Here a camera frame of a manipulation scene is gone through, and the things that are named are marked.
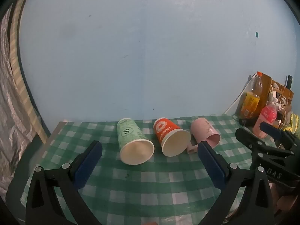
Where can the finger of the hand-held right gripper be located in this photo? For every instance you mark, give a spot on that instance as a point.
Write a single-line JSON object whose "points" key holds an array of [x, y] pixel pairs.
{"points": [[271, 129], [246, 137]]}

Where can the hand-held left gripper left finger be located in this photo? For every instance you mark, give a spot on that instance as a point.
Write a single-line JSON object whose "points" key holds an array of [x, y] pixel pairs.
{"points": [[88, 165]]}

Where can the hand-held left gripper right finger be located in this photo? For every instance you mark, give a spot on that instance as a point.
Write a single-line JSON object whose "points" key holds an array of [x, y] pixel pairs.
{"points": [[211, 166]]}

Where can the pink mug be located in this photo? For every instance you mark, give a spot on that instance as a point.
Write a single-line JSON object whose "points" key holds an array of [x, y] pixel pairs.
{"points": [[204, 130]]}

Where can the green printed paper cup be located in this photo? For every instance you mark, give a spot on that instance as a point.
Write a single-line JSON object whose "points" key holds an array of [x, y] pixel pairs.
{"points": [[130, 136]]}

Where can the orange paper cup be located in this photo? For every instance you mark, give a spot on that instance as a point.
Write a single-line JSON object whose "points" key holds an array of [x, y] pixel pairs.
{"points": [[167, 131]]}

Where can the person's right hand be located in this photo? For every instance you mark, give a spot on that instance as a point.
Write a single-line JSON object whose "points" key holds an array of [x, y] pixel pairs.
{"points": [[282, 199]]}

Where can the pink drink bottle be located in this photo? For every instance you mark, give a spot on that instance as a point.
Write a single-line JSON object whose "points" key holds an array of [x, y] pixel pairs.
{"points": [[266, 116]]}

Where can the yellow cloth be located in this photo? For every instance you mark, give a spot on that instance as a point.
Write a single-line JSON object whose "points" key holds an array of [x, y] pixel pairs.
{"points": [[294, 121]]}

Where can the white charger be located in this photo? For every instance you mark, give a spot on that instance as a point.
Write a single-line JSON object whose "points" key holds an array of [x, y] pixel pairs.
{"points": [[271, 97]]}

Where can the yellow label drink bottle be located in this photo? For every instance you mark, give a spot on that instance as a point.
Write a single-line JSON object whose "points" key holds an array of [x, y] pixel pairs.
{"points": [[250, 100]]}

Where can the wooden desk rack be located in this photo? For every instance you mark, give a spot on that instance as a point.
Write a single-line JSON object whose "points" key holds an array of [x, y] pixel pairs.
{"points": [[267, 84]]}

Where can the green checked tablecloth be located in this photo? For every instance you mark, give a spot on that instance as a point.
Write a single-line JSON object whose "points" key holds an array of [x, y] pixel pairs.
{"points": [[140, 187]]}

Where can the silver quilted foil sheet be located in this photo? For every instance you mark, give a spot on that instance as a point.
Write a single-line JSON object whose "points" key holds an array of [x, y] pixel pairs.
{"points": [[10, 112]]}

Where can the wooden plank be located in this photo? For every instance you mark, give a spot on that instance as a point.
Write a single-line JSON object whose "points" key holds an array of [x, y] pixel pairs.
{"points": [[23, 93]]}

